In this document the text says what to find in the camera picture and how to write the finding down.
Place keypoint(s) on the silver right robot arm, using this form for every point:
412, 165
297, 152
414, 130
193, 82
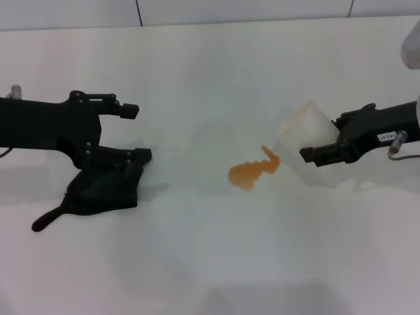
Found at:
418, 111

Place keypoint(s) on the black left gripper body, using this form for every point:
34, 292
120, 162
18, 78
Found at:
42, 126

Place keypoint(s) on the orange liquid spill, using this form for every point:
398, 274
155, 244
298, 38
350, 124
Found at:
246, 174

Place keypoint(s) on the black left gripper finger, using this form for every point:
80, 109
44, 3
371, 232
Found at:
131, 157
115, 106

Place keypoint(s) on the dark blue rag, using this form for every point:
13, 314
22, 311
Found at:
98, 197

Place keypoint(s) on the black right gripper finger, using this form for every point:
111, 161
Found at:
325, 154
357, 111

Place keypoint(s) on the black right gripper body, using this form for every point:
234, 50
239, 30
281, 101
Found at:
370, 131

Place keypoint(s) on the white paper cup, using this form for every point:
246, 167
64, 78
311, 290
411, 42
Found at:
308, 126

